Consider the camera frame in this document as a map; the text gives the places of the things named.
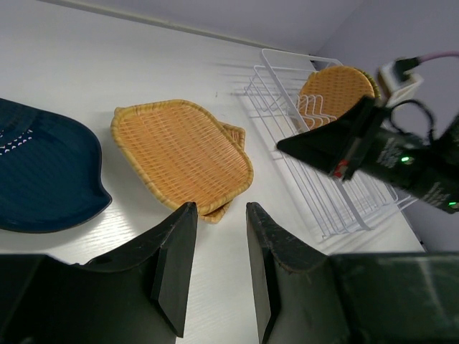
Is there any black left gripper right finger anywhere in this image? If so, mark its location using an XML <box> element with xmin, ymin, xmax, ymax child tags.
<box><xmin>246</xmin><ymin>202</ymin><xmax>458</xmax><ymax>343</ymax></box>

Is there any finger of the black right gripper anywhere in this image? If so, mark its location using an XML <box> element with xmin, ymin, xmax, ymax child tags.
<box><xmin>276</xmin><ymin>96</ymin><xmax>375</xmax><ymax>176</ymax></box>

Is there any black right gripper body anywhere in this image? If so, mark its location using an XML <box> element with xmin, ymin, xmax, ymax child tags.
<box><xmin>335</xmin><ymin>105</ymin><xmax>458</xmax><ymax>214</ymax></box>

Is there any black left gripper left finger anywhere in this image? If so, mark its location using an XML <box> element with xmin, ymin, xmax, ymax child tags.
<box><xmin>1</xmin><ymin>203</ymin><xmax>197</xmax><ymax>343</ymax></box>

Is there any round woven orange plate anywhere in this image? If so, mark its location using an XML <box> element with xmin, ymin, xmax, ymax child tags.
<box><xmin>297</xmin><ymin>65</ymin><xmax>375</xmax><ymax>130</ymax></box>

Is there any round green rimmed woven plate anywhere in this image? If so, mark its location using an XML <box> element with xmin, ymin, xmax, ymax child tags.
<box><xmin>359</xmin><ymin>69</ymin><xmax>381</xmax><ymax>99</ymax></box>

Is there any triangular woven orange plate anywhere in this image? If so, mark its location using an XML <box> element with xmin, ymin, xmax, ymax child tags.
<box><xmin>199</xmin><ymin>121</ymin><xmax>247</xmax><ymax>226</ymax></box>

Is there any rounded square woven plate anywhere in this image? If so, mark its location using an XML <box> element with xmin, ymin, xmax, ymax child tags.
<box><xmin>110</xmin><ymin>100</ymin><xmax>254</xmax><ymax>224</ymax></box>

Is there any dark blue leaf plate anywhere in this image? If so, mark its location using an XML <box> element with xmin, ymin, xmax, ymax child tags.
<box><xmin>1</xmin><ymin>99</ymin><xmax>112</xmax><ymax>234</ymax></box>

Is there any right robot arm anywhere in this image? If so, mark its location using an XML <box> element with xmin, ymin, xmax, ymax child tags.
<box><xmin>276</xmin><ymin>96</ymin><xmax>458</xmax><ymax>214</ymax></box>

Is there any white wire dish rack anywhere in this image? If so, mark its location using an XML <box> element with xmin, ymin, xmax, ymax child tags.
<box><xmin>243</xmin><ymin>49</ymin><xmax>416</xmax><ymax>242</ymax></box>

